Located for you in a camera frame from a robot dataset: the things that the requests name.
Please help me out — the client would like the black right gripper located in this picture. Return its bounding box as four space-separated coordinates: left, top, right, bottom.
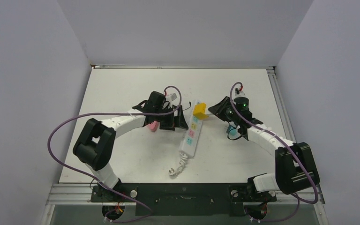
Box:
209 97 240 123

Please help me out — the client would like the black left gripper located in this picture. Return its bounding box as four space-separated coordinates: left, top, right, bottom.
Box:
154 105 188 131

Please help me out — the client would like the yellow plug adapter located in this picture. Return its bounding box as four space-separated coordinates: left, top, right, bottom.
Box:
193 103 209 120

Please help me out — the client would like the pink triangular plug adapter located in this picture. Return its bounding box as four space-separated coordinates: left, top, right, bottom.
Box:
148 121 159 132

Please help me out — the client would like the white power strip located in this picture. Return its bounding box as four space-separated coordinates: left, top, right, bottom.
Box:
179 99 203 158

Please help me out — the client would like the teal plug adapter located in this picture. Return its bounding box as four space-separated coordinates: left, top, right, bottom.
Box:
226 125 239 140

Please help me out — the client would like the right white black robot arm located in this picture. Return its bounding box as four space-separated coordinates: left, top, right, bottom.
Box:
208 97 320 201

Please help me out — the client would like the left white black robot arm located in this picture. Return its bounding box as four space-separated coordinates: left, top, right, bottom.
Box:
73 91 188 202

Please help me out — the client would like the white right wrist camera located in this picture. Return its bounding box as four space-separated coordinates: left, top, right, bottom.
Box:
234 88 246 99

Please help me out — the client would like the white power strip cord plug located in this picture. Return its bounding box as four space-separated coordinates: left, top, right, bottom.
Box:
168 153 188 177

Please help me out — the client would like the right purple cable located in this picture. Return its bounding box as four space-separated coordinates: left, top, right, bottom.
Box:
229 82 320 224

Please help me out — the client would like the purple cable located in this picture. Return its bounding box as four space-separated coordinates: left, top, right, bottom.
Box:
229 82 320 224
47 86 182 224

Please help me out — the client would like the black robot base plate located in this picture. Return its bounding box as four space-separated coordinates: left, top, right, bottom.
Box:
91 183 277 216

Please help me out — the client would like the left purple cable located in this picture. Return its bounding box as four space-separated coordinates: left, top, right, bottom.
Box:
47 86 182 224

